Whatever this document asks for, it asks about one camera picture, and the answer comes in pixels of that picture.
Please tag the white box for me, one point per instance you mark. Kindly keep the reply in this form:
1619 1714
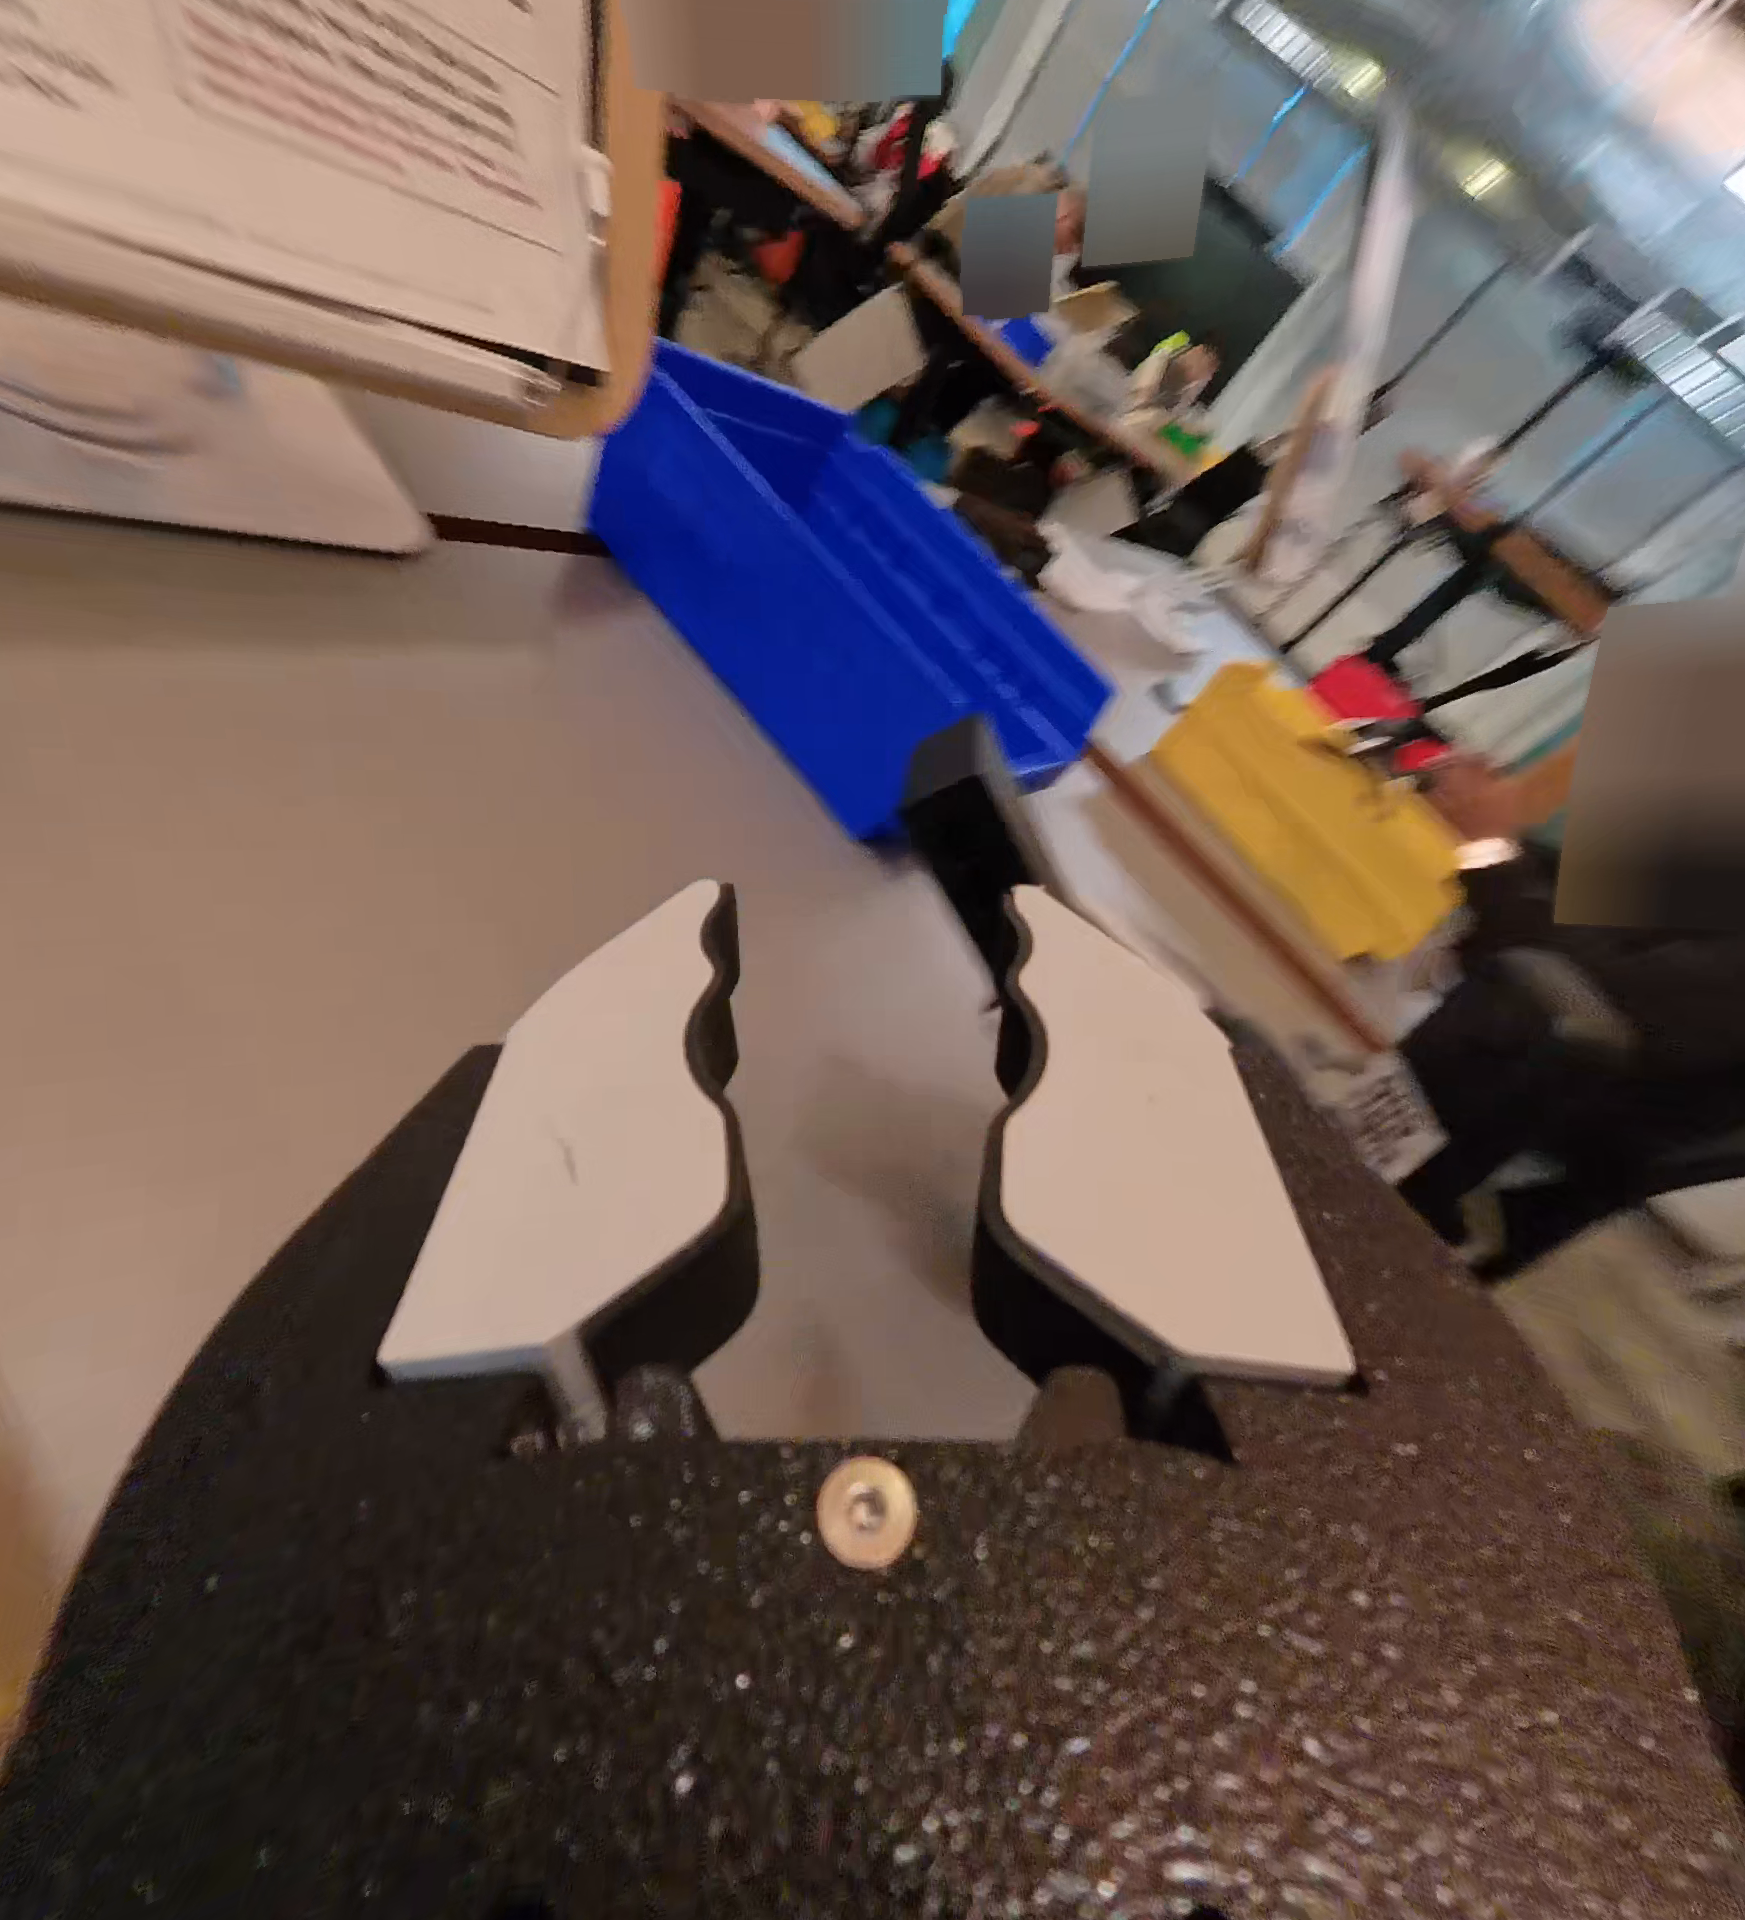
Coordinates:
138 435

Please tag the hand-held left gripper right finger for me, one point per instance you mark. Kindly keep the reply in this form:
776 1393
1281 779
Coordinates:
1154 1188

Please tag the blue plastic bin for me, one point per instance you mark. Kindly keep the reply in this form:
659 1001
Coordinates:
810 598

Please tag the printed instruction sheet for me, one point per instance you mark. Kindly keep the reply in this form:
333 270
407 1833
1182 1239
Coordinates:
285 121

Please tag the yellow background bin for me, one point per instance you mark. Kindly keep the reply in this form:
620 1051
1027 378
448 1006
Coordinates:
1308 815

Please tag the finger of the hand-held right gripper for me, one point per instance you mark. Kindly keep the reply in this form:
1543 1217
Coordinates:
963 840

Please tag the wooden document stand board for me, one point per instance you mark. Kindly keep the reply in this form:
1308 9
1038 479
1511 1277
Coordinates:
630 224

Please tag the red background object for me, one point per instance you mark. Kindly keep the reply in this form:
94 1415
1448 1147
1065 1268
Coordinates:
1360 698

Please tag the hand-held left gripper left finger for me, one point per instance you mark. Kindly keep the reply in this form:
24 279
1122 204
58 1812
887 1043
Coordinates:
590 1172

